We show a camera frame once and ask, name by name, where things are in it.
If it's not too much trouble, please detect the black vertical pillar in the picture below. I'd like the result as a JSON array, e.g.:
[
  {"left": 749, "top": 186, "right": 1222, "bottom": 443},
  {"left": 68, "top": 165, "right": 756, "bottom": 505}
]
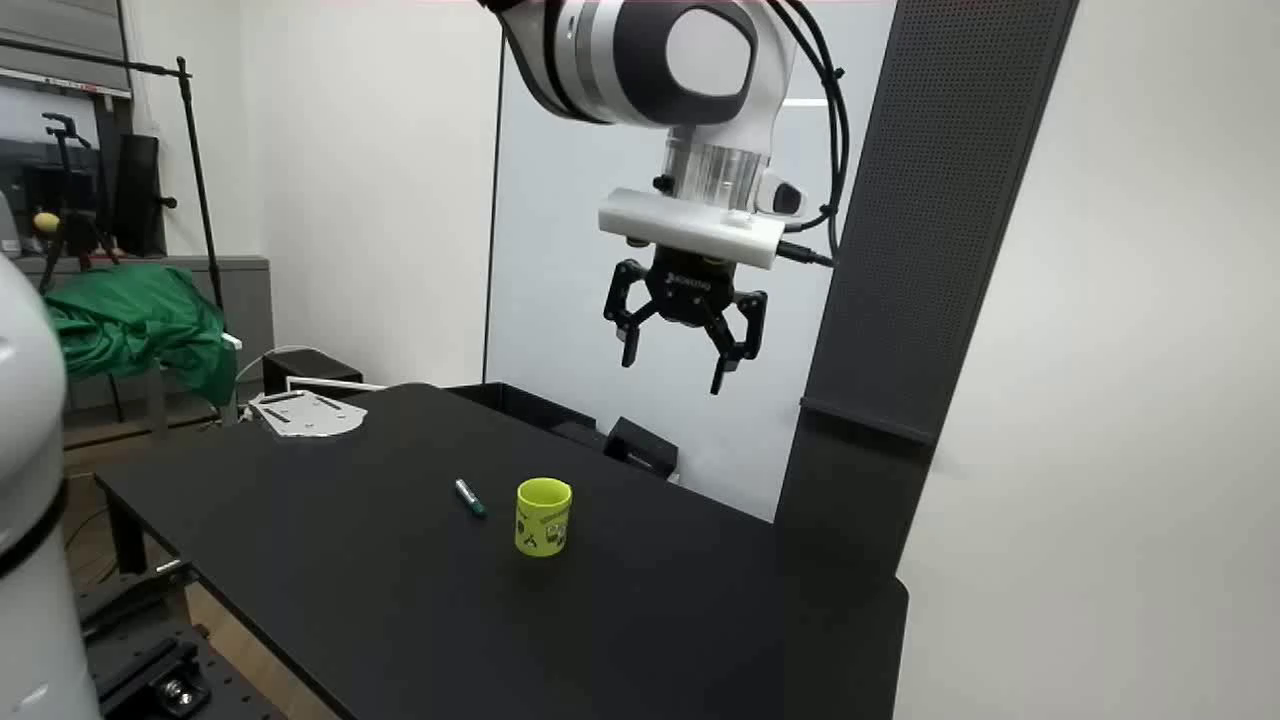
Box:
[{"left": 772, "top": 0, "right": 1083, "bottom": 575}]

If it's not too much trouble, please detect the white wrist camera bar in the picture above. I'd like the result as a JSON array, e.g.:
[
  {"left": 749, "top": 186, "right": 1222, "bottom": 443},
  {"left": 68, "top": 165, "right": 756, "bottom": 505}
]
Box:
[{"left": 595, "top": 186, "right": 787, "bottom": 272}]

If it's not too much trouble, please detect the small black box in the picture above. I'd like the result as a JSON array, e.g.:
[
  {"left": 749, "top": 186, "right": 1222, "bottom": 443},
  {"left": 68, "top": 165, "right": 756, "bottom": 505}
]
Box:
[{"left": 600, "top": 415, "right": 684, "bottom": 483}]

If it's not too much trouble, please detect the black perforated breadboard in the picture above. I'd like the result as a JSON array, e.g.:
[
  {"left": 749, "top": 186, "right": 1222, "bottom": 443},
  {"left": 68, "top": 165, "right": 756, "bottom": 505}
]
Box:
[{"left": 77, "top": 556, "right": 338, "bottom": 720}]

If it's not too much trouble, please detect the black table leg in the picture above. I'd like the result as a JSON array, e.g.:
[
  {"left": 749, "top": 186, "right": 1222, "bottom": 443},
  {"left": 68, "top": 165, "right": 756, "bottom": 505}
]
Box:
[{"left": 106, "top": 492, "right": 152, "bottom": 575}]

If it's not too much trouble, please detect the black box with white strip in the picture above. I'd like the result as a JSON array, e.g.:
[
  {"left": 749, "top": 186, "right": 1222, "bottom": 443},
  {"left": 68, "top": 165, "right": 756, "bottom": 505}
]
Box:
[{"left": 260, "top": 347, "right": 366, "bottom": 395}]

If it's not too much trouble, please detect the black stand pole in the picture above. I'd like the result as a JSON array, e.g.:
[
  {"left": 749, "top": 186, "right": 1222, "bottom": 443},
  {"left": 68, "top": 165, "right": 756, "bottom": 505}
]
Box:
[{"left": 0, "top": 37, "right": 232, "bottom": 311}]

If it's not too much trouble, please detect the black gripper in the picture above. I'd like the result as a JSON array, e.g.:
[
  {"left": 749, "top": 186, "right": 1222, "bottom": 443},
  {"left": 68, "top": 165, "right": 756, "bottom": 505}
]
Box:
[{"left": 600, "top": 242, "right": 772, "bottom": 399}]

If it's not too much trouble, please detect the black background equipment rack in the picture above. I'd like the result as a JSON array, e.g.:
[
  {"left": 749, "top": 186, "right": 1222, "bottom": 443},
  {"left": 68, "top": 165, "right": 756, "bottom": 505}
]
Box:
[{"left": 0, "top": 112, "right": 178, "bottom": 272}]

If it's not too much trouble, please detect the green cloth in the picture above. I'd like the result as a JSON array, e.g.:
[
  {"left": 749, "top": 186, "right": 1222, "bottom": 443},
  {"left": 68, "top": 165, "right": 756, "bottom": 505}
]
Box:
[{"left": 40, "top": 260, "right": 243, "bottom": 409}]

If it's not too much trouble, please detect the light green cup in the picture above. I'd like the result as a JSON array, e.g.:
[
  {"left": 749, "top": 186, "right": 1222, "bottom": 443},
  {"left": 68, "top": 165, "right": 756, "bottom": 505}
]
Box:
[{"left": 513, "top": 472, "right": 574, "bottom": 563}]

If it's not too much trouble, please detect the grey cabinet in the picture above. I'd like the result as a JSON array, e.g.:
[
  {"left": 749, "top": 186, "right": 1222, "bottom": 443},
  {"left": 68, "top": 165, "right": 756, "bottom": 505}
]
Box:
[{"left": 50, "top": 251, "right": 281, "bottom": 433}]

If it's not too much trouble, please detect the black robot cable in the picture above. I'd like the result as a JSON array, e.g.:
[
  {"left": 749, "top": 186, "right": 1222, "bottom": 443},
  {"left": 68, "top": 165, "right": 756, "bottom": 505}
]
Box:
[{"left": 762, "top": 0, "right": 855, "bottom": 272}]

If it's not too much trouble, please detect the white whiteboard panel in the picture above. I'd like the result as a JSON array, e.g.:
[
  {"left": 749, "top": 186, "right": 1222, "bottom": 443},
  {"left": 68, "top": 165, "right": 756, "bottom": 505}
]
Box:
[{"left": 479, "top": 0, "right": 901, "bottom": 524}]

